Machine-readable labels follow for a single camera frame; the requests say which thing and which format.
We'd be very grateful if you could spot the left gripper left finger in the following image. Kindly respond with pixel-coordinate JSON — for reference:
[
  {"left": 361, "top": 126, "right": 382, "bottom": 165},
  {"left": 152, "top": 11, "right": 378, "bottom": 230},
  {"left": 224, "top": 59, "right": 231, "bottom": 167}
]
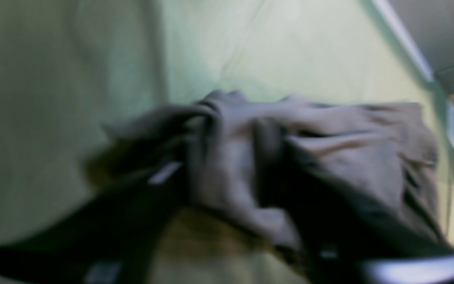
[{"left": 0, "top": 161, "right": 187, "bottom": 284}]

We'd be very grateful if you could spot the grey t-shirt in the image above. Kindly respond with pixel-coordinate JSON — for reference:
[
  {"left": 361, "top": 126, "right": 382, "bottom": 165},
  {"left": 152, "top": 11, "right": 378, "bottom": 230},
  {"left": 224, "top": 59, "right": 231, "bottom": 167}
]
[{"left": 86, "top": 91, "right": 452, "bottom": 260}]

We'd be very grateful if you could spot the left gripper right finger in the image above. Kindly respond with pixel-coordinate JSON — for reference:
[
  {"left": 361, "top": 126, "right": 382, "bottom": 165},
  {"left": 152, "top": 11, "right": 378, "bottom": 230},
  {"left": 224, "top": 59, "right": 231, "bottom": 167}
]
[{"left": 253, "top": 118, "right": 454, "bottom": 284}]

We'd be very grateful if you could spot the white bin bottom left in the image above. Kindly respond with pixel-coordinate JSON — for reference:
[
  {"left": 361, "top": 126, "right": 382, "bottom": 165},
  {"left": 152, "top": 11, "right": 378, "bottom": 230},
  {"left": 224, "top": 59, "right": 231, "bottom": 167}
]
[{"left": 373, "top": 0, "right": 454, "bottom": 148}]

